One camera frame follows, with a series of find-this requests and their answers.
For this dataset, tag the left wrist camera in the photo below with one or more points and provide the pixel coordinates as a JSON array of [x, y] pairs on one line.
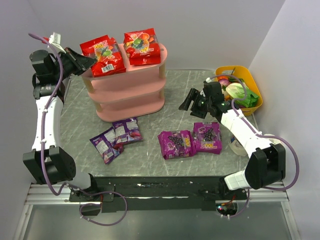
[[55, 41]]

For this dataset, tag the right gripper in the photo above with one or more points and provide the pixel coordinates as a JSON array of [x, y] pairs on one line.
[[196, 103]]

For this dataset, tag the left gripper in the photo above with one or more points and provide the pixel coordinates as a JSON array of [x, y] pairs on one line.
[[74, 60]]

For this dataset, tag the black base frame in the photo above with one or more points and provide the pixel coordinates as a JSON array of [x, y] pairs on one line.
[[141, 193]]

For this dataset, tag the red toy vegetable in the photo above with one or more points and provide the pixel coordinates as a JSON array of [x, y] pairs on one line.
[[224, 81]]

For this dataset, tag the pink three-tier shelf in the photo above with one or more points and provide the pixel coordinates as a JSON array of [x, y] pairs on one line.
[[138, 91]]

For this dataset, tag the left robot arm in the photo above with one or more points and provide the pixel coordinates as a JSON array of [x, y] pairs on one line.
[[47, 162]]

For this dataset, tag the white tape roll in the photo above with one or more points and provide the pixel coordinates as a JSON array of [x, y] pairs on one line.
[[239, 150]]

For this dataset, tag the purple Fox's berries bag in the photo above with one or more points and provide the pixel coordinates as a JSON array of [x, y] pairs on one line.
[[106, 145], [127, 131]]

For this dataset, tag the green toy cabbage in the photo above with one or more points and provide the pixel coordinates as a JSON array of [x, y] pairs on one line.
[[236, 91]]

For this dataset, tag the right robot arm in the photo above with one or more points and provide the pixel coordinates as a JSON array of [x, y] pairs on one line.
[[267, 161]]

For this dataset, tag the red fruit candy bag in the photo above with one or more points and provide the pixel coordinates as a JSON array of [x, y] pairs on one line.
[[142, 47], [106, 51]]

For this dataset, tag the purple grape candy bag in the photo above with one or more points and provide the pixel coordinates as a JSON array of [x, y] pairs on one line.
[[207, 137], [176, 144]]

